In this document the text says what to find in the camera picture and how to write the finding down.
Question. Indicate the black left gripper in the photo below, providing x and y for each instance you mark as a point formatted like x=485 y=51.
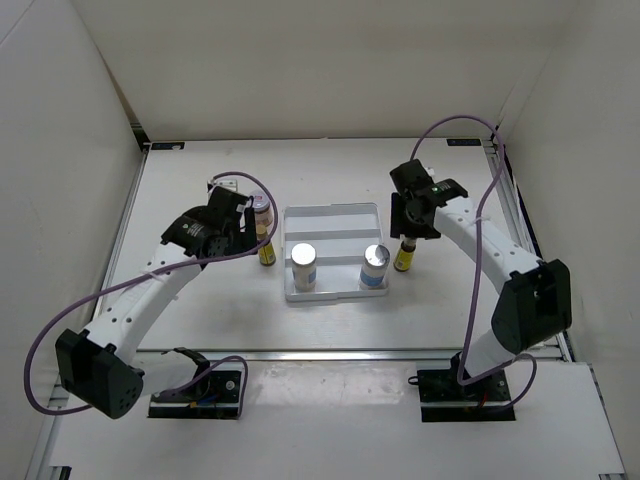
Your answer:
x=245 y=239

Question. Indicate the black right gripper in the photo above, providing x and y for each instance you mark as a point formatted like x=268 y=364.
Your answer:
x=399 y=226

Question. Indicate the yellow bottle brown cap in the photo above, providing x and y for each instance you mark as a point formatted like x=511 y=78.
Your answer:
x=405 y=254

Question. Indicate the white can blue label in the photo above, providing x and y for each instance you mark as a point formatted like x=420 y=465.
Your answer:
x=376 y=259

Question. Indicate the white can beige label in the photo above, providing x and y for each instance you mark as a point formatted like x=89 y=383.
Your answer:
x=303 y=257

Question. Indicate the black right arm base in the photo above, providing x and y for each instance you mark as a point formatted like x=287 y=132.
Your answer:
x=443 y=400

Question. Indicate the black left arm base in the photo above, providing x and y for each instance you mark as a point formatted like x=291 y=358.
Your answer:
x=218 y=394

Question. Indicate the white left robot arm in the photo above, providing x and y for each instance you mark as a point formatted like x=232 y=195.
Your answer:
x=98 y=364

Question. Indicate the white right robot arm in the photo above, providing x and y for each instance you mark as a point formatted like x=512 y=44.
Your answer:
x=534 y=302

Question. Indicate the pink spice jar white lid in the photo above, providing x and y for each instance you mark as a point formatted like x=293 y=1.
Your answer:
x=262 y=206

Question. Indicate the yellow bottle tan cap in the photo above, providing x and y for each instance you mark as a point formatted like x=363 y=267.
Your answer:
x=266 y=254

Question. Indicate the white stepped organizer tray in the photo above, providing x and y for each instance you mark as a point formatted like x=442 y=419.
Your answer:
x=340 y=235

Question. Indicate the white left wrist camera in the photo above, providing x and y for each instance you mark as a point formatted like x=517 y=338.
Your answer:
x=228 y=183

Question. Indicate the aluminium front rail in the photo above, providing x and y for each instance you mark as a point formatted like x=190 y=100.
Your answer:
x=334 y=354

